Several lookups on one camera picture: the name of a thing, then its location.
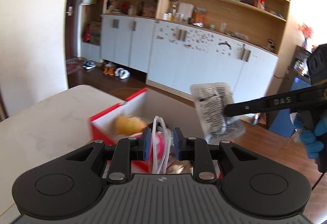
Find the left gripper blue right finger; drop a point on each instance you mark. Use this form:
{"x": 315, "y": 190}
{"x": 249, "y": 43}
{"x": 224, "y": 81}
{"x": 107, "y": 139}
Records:
{"x": 178, "y": 138}

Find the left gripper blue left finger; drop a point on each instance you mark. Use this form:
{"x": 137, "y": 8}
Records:
{"x": 145, "y": 144}

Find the pink plush toy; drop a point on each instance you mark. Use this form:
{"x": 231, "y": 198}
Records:
{"x": 160, "y": 144}

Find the clear plastic tube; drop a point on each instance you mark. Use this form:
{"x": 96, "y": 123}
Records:
{"x": 159, "y": 125}

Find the silver printed sachet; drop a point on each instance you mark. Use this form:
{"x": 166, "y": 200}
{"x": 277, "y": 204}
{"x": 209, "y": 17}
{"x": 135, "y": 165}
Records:
{"x": 210, "y": 100}

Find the blue gloved right hand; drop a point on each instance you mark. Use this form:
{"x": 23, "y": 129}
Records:
{"x": 309, "y": 138}

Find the yellow plush toy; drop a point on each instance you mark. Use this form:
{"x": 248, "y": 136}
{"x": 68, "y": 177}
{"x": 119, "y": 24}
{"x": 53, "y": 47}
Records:
{"x": 129, "y": 125}

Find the red white cardboard box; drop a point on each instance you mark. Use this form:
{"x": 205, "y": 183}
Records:
{"x": 144, "y": 106}

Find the white black sneakers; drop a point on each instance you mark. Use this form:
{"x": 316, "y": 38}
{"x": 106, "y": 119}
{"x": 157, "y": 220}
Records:
{"x": 122, "y": 73}

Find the orange shoes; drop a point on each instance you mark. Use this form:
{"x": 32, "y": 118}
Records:
{"x": 109, "y": 70}

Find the dark sneakers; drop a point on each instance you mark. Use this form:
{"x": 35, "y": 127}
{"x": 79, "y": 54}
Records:
{"x": 89, "y": 64}

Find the small red rug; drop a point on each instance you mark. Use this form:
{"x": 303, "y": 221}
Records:
{"x": 74, "y": 65}

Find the brown wooden door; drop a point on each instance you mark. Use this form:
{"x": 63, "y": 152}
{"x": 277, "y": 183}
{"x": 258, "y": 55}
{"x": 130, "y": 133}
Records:
{"x": 71, "y": 28}

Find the white wall cabinet unit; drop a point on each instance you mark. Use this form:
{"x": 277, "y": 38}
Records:
{"x": 178, "y": 43}

